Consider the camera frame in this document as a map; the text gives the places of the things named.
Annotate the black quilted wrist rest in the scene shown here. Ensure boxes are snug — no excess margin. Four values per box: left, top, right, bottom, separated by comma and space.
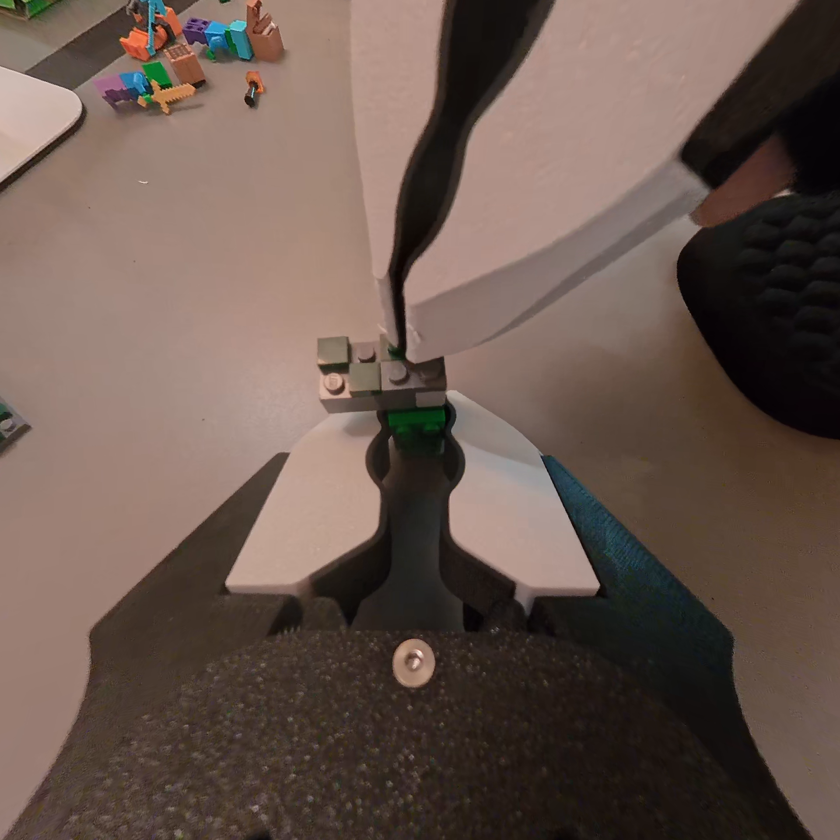
676, 132, 840, 438

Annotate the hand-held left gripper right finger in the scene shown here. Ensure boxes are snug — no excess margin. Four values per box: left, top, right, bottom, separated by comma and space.
444, 392, 602, 598

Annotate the white lamp base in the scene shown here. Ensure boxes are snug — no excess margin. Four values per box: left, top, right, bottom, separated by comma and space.
0, 66, 85, 191

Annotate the bright green corner plate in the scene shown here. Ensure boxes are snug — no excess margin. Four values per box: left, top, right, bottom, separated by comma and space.
386, 407, 447, 441

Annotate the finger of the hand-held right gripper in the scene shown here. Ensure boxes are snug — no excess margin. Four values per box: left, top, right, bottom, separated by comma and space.
394, 0, 802, 358
348, 0, 455, 340

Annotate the small grey green brick assembly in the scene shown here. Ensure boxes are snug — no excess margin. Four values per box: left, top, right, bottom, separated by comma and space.
315, 335, 448, 416

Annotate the pile of colourful brick figures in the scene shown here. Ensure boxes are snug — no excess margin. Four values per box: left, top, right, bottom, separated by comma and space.
92, 0, 286, 116

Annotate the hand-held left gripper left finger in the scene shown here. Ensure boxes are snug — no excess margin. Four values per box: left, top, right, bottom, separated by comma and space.
224, 420, 388, 594

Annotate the person's right hand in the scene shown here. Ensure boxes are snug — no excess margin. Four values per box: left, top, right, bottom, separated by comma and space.
692, 129, 802, 227

